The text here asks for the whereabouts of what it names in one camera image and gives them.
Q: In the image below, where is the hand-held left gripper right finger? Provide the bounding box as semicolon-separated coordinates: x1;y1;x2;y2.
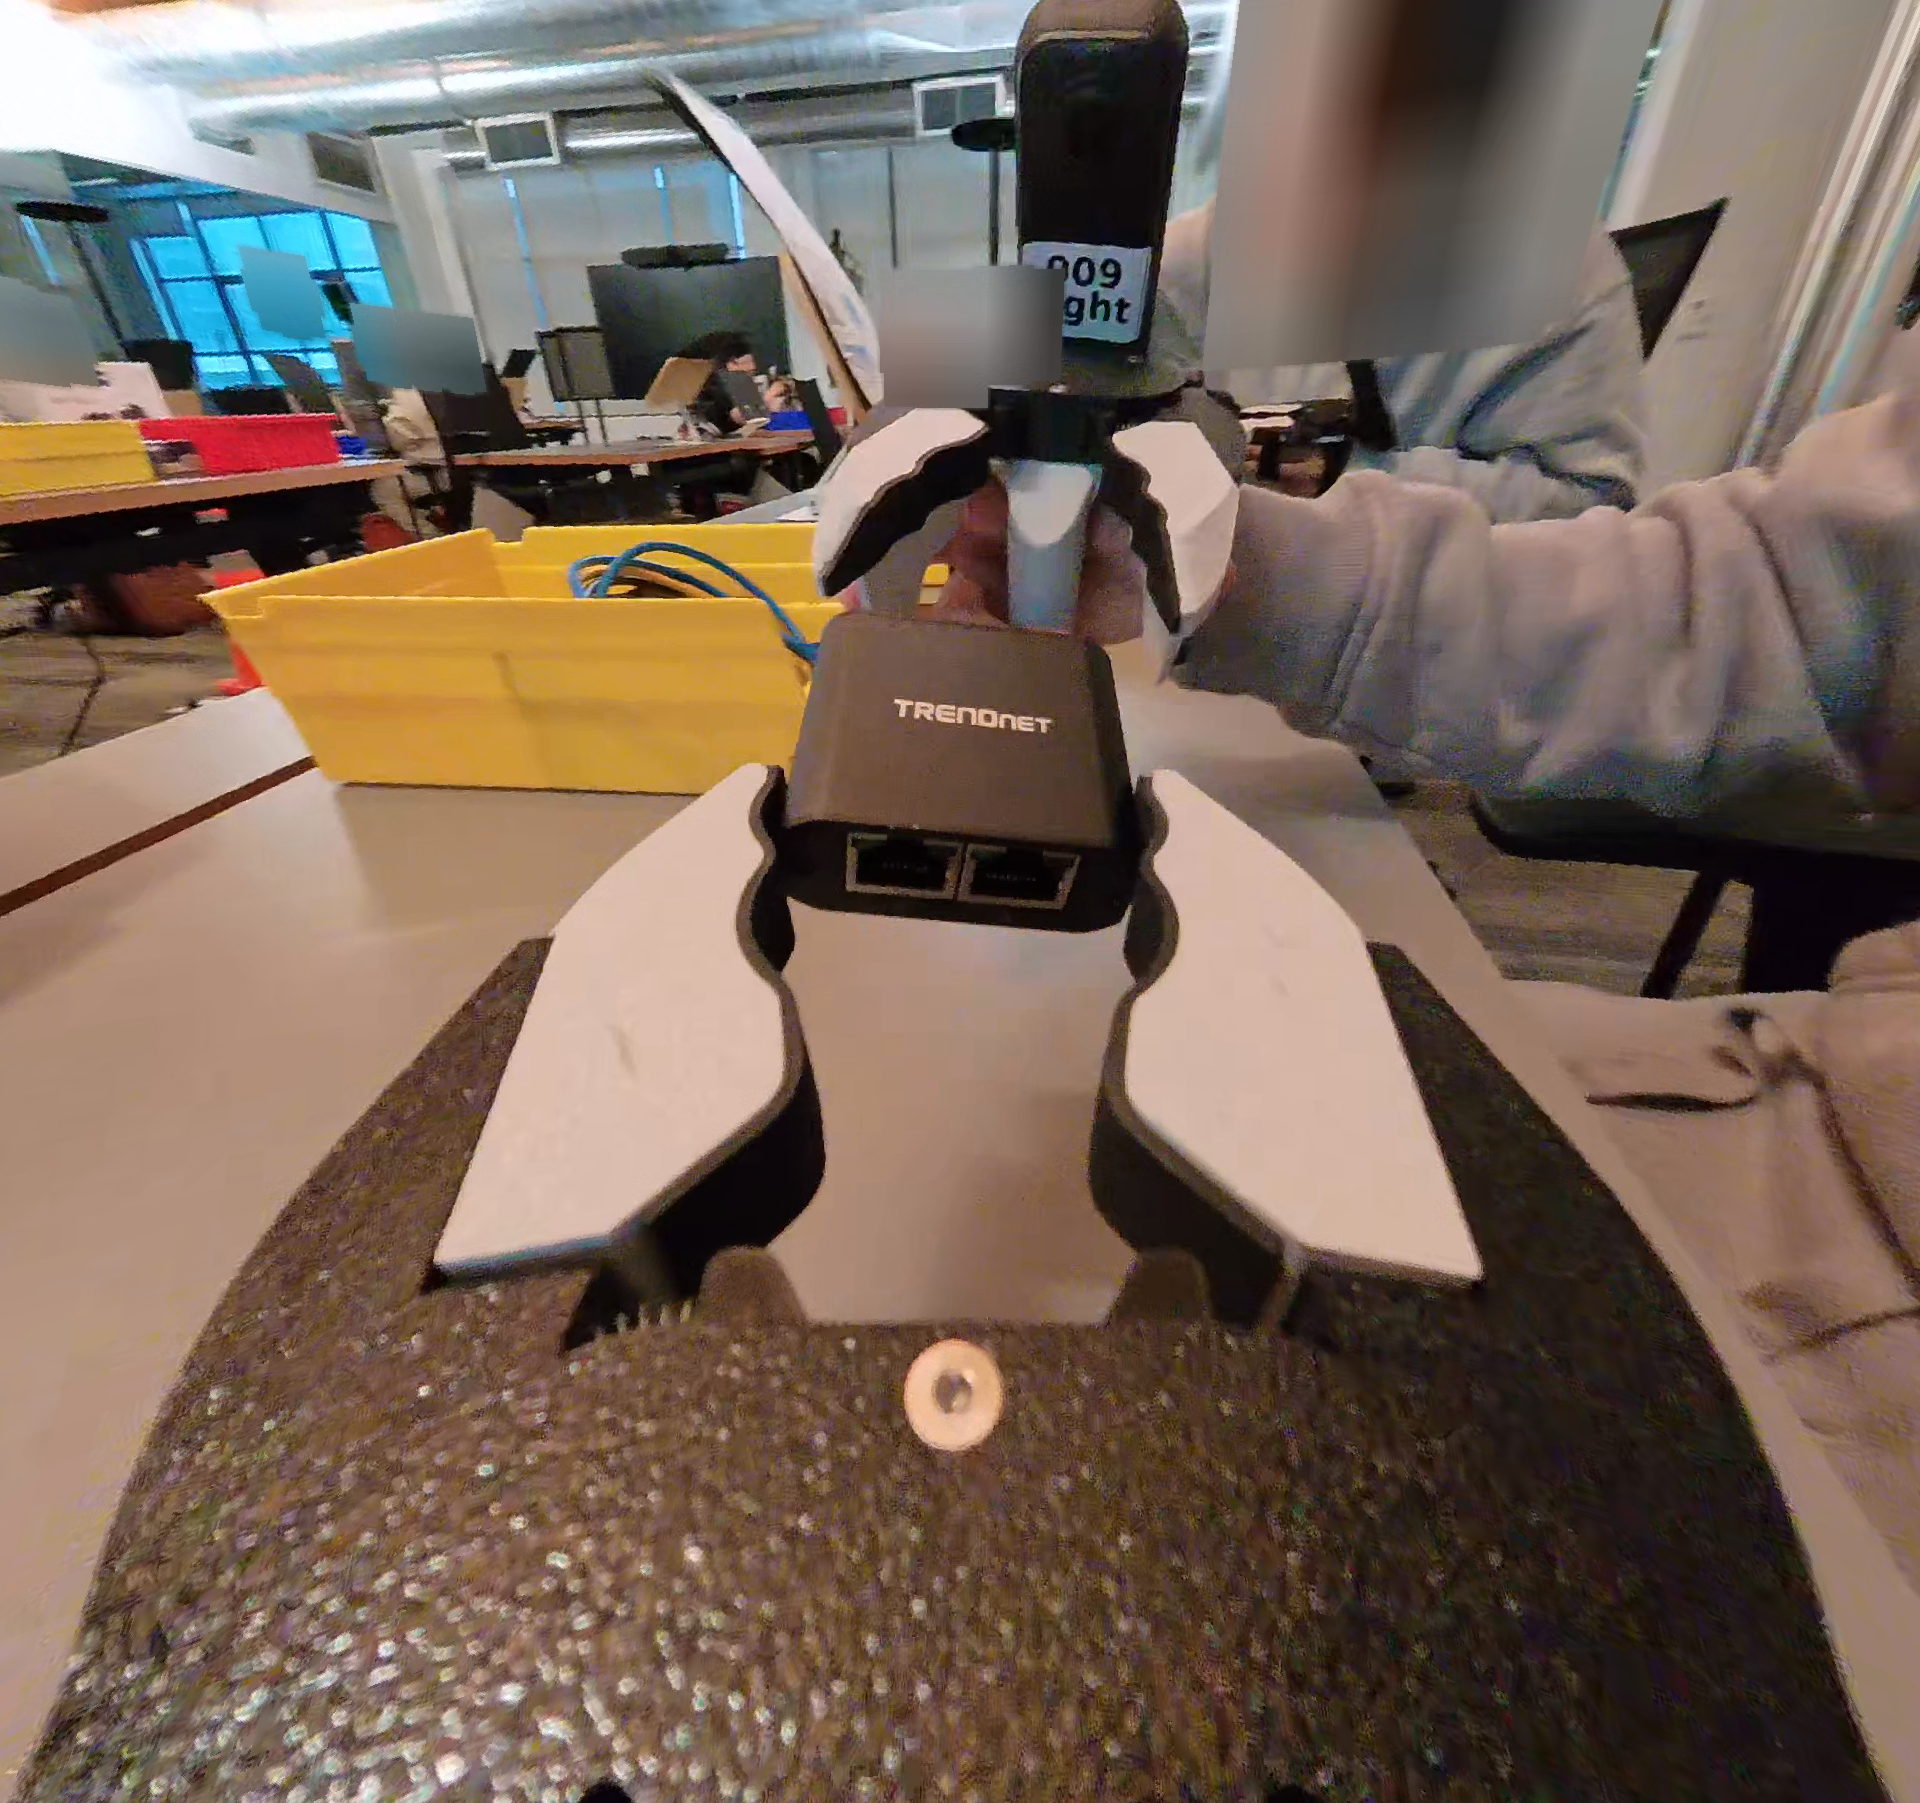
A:
1091;772;1485;1324

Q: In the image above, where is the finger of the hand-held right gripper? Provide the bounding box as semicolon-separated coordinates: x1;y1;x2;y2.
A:
814;407;995;603
1110;420;1244;680

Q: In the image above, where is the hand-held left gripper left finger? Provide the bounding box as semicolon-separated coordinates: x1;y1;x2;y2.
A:
430;765;825;1287

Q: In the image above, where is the blue ethernet cable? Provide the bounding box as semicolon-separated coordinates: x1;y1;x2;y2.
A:
567;540;818;665

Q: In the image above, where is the black network switch box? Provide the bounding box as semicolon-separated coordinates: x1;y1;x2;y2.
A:
782;612;1137;934

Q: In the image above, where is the yellow plastic bin with divider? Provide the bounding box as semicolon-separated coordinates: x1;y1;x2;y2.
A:
200;524;842;796

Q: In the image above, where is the person's right forearm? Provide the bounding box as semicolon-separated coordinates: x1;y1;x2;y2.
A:
1184;386;1920;822

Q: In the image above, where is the grey desk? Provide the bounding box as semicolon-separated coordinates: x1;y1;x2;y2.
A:
0;663;1920;1803

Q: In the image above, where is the person's right hand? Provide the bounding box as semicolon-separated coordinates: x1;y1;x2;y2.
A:
922;476;1164;651

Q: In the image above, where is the instruction sheet board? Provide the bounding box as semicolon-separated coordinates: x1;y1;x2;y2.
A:
646;72;886;424

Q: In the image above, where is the background office table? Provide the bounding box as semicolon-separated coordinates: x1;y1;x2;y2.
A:
450;432;824;521

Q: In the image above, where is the large black screen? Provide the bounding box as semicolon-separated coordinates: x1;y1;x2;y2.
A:
587;254;791;399

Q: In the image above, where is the black office chair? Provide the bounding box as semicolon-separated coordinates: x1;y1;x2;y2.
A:
1608;199;1731;366

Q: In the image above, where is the person's grey hoodie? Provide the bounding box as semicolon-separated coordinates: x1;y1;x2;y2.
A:
1559;920;1920;1551

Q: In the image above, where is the red plastic bin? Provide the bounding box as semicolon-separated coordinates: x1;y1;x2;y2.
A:
139;412;345;476

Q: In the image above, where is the long office table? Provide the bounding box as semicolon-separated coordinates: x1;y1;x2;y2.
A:
0;462;407;589

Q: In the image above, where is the small yellow plastic bin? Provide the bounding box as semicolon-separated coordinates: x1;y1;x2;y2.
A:
0;420;159;496

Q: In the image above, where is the silver air duct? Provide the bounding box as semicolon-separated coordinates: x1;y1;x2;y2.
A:
90;0;1262;131

